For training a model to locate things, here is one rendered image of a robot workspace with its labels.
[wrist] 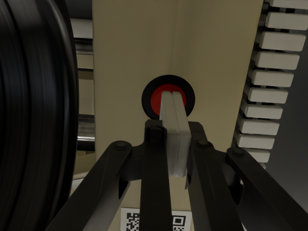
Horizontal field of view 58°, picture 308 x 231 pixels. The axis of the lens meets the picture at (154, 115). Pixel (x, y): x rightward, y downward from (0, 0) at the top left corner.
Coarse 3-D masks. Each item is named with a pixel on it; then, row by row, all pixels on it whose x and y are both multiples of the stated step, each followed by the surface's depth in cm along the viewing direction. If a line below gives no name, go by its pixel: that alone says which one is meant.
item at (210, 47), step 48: (96, 0) 20; (144, 0) 20; (192, 0) 20; (240, 0) 20; (96, 48) 22; (144, 48) 22; (192, 48) 22; (240, 48) 22; (96, 96) 24; (144, 96) 24; (192, 96) 24; (240, 96) 24; (96, 144) 26
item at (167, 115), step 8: (168, 96) 21; (168, 104) 19; (160, 112) 21; (168, 112) 18; (168, 120) 17; (168, 128) 16; (176, 128) 16; (168, 136) 15; (176, 136) 16; (168, 144) 16; (176, 144) 16; (168, 152) 16; (168, 160) 16; (168, 168) 16
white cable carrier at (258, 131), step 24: (264, 0) 23; (288, 0) 21; (264, 24) 25; (288, 24) 22; (264, 48) 23; (288, 48) 23; (264, 72) 24; (288, 72) 24; (264, 96) 25; (240, 120) 27; (264, 120) 26; (240, 144) 27; (264, 144) 27; (264, 168) 28
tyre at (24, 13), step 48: (0, 0) 48; (48, 0) 37; (0, 48) 55; (48, 48) 55; (0, 96) 60; (48, 96) 60; (0, 144) 61; (48, 144) 61; (0, 192) 57; (48, 192) 57
